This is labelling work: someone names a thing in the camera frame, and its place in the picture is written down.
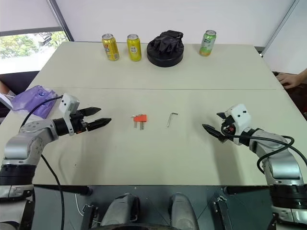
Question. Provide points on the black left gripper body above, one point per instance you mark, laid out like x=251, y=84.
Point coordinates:
x=78, y=123

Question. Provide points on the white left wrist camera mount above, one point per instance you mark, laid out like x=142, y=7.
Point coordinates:
x=68, y=103

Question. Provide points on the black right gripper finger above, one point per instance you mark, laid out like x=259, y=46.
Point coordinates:
x=214, y=133
x=223, y=115

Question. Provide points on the white slanted frame post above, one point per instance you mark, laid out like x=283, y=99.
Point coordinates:
x=279, y=27

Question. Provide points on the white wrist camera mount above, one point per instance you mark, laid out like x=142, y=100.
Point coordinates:
x=239, y=116
x=68, y=103

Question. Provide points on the person's bare hand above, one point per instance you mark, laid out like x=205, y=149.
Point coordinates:
x=290, y=80

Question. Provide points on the white roller blind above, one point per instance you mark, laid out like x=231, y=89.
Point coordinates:
x=24, y=14

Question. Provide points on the yellow can with red print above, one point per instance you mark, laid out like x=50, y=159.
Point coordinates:
x=110, y=48

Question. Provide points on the dark rounded grey shape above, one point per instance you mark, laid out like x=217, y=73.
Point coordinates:
x=183, y=212
x=122, y=210

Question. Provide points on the green drink can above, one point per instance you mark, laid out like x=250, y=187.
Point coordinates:
x=207, y=44

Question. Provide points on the black round base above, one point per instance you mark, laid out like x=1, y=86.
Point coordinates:
x=165, y=60

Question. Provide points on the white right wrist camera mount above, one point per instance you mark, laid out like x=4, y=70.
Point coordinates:
x=239, y=116

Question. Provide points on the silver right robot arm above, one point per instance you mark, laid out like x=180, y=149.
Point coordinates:
x=283, y=165

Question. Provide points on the plain yellow drink can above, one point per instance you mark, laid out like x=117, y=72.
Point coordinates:
x=134, y=49

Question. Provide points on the white flat box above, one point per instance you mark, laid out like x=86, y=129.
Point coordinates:
x=5, y=100

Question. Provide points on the purple plastic bag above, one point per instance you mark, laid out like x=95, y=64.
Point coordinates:
x=33, y=101

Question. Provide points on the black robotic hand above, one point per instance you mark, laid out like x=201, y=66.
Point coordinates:
x=168, y=42

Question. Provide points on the black table leg bracket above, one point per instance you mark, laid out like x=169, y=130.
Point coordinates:
x=221, y=210
x=89, y=216

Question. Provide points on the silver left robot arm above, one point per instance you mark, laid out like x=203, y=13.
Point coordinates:
x=31, y=141

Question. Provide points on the person's bare forearm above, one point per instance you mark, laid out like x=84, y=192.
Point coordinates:
x=303, y=75

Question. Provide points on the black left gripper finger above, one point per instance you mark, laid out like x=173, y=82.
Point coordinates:
x=92, y=110
x=99, y=123

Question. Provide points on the black window frame post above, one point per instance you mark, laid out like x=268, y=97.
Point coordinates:
x=61, y=21

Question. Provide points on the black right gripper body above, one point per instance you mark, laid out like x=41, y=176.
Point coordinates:
x=227, y=127

